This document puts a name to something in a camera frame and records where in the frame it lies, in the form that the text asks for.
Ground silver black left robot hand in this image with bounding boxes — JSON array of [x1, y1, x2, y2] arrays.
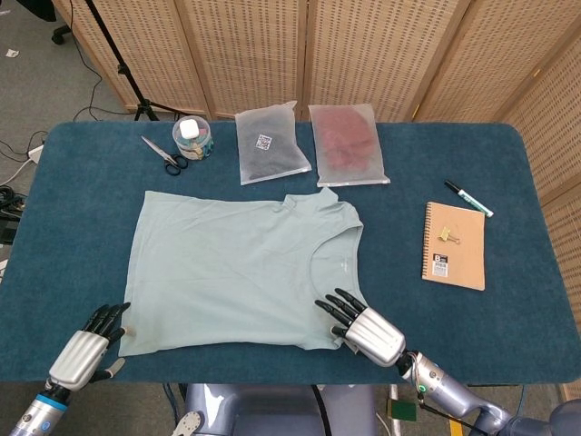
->
[[47, 302, 133, 396]]

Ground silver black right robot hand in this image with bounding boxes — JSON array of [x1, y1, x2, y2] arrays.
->
[[314, 288, 408, 368]]

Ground light green t-shirt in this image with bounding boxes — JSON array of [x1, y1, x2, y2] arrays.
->
[[116, 187, 368, 359]]

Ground green block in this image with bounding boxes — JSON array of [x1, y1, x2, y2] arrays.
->
[[387, 398, 418, 421]]

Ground metal table leg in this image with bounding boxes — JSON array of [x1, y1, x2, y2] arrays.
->
[[389, 384, 403, 436]]

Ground kraft spiral notebook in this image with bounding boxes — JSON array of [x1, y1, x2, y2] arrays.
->
[[420, 201, 487, 292]]

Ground gold binder clip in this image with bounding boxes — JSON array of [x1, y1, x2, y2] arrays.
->
[[436, 224, 463, 245]]

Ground blue-grey robot torso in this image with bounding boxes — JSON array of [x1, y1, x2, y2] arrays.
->
[[183, 383, 378, 436]]

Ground black white marker pen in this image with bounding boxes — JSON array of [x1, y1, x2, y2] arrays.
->
[[443, 179, 495, 218]]

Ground black equipment pile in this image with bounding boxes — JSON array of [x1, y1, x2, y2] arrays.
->
[[0, 183, 28, 246]]

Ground frosted bag with red garment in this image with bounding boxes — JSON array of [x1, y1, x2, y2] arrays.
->
[[308, 103, 391, 188]]

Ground teal blue table mat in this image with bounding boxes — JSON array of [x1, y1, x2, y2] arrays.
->
[[0, 120, 581, 387]]

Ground frosted bag with dark garment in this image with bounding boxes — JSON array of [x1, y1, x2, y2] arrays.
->
[[234, 100, 313, 186]]

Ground clear plastic clip jar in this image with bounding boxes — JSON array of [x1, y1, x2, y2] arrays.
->
[[172, 115, 216, 161]]

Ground black tripod stand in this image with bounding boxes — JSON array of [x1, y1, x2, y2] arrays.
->
[[84, 0, 160, 122]]

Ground person in black clothes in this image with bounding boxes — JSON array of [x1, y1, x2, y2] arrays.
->
[[26, 0, 58, 23]]

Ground black torso hose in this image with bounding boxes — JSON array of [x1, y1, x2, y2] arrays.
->
[[310, 384, 332, 436]]

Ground blue cable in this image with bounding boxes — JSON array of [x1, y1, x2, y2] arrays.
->
[[165, 383, 182, 436]]

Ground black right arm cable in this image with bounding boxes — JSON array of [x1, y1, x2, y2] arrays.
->
[[417, 394, 478, 432]]

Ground white perforated bracket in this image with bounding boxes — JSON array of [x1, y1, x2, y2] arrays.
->
[[174, 411, 205, 436]]

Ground white power cable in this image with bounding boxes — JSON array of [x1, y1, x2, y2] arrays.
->
[[0, 158, 35, 187]]

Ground black-handled scissors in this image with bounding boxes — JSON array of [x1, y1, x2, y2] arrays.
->
[[140, 134, 189, 176]]

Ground black floor cable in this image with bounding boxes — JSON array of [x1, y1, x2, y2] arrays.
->
[[67, 0, 137, 114]]

